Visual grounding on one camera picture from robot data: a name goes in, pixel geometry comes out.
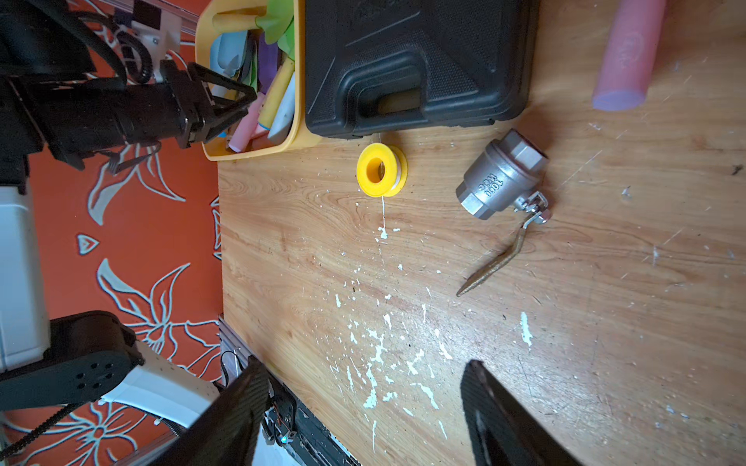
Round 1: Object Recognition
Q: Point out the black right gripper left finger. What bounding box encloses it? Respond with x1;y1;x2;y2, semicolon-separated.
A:
153;356;269;466

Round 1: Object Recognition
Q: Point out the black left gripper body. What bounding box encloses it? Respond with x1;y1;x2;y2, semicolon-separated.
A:
34;60;201;169

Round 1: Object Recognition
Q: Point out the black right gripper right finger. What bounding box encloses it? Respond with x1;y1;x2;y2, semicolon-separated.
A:
460;359;579;466

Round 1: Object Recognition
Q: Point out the purple shovel pink handle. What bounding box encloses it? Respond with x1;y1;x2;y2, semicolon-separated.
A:
592;0;666;112

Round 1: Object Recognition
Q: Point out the green shovel wooden handle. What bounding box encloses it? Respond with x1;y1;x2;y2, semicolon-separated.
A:
212;0;295;61

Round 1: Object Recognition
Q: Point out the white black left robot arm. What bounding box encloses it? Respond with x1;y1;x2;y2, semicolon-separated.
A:
4;140;223;465

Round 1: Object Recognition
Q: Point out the yellow storage box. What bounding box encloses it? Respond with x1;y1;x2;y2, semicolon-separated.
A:
195;1;322;161

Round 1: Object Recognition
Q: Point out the yellow tape roll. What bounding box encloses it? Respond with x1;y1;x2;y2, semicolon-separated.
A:
357;143;409;198

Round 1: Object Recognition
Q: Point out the black plastic tool case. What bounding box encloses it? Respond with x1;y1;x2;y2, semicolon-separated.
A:
304;1;539;139

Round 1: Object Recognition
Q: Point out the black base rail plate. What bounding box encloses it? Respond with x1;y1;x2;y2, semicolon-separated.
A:
262;375;361;466

